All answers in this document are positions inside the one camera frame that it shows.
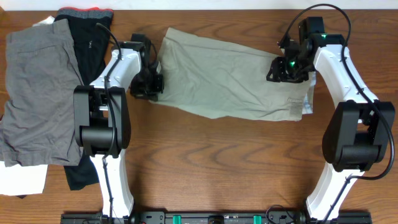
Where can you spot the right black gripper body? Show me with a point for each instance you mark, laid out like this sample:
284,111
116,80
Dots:
294,70

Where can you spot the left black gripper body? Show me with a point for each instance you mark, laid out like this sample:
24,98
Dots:
145,86

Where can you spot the khaki green shorts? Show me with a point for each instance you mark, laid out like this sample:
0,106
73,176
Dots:
215,79

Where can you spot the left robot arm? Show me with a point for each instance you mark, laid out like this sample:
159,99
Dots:
102,121

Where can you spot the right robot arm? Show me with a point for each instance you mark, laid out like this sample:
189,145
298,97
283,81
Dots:
358,133

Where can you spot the black shorts red waistband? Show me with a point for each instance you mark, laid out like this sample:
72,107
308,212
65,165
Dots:
90,44

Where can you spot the grey shorts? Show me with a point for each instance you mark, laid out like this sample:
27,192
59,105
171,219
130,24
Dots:
41,74

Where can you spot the white folded garment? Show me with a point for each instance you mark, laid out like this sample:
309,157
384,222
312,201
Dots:
18,180

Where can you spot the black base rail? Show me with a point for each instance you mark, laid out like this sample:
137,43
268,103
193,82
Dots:
214,218

